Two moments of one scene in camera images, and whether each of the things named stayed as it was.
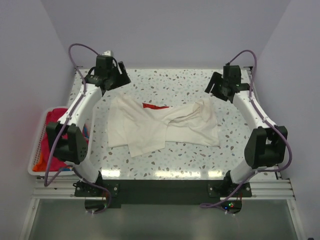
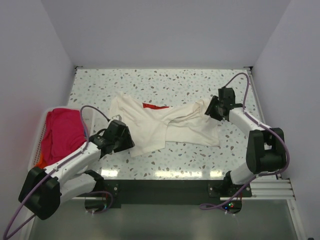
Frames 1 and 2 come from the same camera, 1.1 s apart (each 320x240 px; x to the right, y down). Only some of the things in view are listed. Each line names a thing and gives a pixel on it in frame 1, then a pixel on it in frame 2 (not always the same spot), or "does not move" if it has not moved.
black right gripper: (216, 78) → (210, 110)
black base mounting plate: (164, 191) does not move
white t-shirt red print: (145, 127) does not move
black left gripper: (123, 78) → (128, 142)
